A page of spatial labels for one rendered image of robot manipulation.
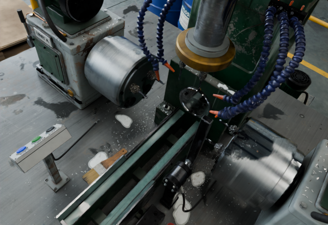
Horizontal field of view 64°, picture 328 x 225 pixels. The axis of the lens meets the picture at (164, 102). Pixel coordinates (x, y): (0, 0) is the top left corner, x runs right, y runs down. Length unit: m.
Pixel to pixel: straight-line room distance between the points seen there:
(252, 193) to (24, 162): 0.67
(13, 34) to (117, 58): 2.04
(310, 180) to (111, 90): 0.70
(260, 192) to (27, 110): 1.02
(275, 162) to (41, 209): 0.80
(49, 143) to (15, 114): 0.49
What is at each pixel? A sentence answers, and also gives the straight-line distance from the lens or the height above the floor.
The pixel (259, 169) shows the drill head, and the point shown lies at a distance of 0.84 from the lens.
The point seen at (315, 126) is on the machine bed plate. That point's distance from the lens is 1.55.
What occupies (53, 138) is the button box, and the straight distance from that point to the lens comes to 0.89.
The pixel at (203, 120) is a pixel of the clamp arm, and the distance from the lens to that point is 0.72.
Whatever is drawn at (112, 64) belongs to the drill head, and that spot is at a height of 1.14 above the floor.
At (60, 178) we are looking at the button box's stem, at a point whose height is 0.82.
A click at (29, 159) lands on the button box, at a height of 1.07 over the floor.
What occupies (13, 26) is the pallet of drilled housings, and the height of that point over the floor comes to 0.15.
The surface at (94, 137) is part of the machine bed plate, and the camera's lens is 1.20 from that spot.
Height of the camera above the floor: 1.81
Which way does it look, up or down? 49 degrees down
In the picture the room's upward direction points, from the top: 10 degrees clockwise
